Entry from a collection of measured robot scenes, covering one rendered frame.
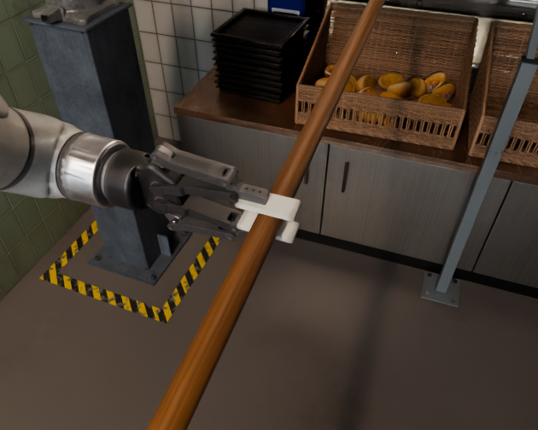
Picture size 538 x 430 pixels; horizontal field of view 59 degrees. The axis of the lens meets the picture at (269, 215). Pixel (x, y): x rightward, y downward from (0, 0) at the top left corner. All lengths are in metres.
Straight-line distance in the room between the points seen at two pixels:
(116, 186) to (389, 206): 1.34
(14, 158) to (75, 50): 0.94
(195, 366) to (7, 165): 0.30
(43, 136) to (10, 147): 0.06
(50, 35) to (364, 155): 1.04
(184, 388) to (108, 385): 1.34
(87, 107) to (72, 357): 0.87
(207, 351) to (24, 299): 1.69
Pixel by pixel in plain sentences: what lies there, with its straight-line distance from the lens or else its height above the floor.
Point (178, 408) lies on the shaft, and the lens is 0.42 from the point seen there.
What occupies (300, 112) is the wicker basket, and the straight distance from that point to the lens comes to 1.71.
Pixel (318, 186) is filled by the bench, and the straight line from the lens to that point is 1.81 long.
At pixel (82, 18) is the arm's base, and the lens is 1.47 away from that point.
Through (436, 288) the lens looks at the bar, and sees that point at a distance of 1.99.
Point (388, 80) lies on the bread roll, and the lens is 1.95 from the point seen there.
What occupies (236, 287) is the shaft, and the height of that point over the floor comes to 1.12.
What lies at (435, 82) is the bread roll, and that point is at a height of 0.65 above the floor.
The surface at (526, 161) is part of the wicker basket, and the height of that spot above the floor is 0.60.
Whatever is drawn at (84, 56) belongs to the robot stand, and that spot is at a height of 0.91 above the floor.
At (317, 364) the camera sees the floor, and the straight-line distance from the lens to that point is 1.72.
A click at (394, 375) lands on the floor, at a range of 1.75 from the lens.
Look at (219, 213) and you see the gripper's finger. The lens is 0.58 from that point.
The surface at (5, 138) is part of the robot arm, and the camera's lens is 0.58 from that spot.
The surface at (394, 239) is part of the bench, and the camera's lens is 1.90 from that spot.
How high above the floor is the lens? 1.49
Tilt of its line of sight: 43 degrees down
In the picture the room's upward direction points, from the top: straight up
